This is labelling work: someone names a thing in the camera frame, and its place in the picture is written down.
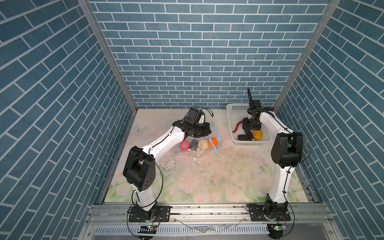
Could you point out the yellow food ball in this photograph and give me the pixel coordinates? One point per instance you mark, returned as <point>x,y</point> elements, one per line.
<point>257,134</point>

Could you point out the red chili pepper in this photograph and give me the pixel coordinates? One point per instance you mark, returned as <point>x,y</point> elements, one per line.
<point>237,126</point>

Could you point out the large black food piece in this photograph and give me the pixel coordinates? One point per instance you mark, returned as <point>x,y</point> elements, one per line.
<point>245,138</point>

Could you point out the pink round food ball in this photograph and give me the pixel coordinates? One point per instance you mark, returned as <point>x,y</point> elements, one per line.
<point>185,145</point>

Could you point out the cream white food ball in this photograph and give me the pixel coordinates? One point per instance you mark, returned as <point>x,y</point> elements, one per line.
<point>203,145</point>

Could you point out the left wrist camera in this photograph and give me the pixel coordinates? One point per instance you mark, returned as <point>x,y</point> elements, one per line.
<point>195,116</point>

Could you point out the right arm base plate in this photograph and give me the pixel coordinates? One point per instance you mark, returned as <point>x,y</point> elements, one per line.
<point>268,213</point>

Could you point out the clear zip top bag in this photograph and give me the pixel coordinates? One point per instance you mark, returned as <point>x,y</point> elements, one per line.
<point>197,155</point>

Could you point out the small black food ball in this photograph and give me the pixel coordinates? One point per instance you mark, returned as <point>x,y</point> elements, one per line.
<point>194,145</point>

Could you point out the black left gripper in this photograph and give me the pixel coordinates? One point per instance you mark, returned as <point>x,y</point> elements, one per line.
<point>205,131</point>

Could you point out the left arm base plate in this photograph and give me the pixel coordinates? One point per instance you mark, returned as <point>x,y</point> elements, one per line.
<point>150,213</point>

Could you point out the aluminium mounting rail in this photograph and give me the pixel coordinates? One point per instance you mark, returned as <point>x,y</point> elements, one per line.
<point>300,221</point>

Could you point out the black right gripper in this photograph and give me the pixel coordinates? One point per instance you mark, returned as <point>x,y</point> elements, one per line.
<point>245,124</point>

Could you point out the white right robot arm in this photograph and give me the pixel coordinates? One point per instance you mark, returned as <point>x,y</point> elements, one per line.
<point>286,153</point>

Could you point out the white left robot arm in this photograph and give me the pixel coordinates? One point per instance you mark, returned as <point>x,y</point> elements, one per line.
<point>141,163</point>

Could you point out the white plastic perforated basket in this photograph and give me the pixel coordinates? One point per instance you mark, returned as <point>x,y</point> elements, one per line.
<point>236,112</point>

